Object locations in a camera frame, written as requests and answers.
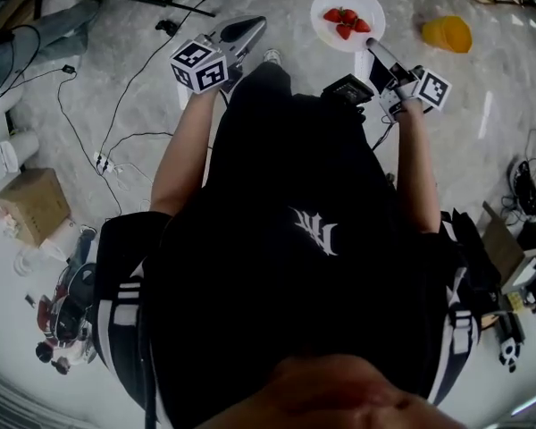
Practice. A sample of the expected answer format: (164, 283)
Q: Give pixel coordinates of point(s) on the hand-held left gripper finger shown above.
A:
(245, 20)
(250, 40)

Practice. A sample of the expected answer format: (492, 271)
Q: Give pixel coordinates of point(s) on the small black clamp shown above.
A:
(165, 26)

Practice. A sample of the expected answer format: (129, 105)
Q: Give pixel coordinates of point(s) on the black waist-mounted device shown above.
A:
(348, 90)

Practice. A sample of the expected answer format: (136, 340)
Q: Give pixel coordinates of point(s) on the person's face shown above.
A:
(339, 396)

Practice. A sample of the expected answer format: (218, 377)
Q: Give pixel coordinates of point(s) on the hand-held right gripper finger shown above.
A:
(384, 54)
(379, 74)

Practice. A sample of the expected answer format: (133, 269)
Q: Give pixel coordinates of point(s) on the yellow plastic bin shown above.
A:
(449, 34)

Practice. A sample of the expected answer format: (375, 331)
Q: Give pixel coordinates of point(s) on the person's left forearm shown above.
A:
(183, 150)

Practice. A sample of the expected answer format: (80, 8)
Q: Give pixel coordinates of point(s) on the person's black t-shirt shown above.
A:
(272, 284)

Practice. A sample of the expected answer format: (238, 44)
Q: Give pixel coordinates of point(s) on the white power strip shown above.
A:
(103, 161)

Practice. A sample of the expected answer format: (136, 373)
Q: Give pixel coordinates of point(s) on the low wooden table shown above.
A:
(502, 244)

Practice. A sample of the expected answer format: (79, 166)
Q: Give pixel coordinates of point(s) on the person's black trousers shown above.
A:
(263, 83)

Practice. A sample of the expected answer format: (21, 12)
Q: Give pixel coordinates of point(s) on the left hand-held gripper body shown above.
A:
(198, 67)

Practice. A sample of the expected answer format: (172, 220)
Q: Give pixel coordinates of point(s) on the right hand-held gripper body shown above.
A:
(433, 88)

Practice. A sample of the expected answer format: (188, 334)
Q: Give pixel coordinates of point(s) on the white paper roll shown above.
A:
(21, 146)

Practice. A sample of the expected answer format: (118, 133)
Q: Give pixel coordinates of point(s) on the brown cardboard box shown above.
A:
(31, 206)

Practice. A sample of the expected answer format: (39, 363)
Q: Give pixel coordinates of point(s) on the person's white sneaker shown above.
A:
(272, 55)

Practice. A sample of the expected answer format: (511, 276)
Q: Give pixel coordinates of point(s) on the black power adapter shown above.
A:
(68, 69)

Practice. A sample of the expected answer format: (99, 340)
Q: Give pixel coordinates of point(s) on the person's right forearm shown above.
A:
(417, 172)

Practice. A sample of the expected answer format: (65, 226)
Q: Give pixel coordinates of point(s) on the spare hand-held gripper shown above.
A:
(510, 351)

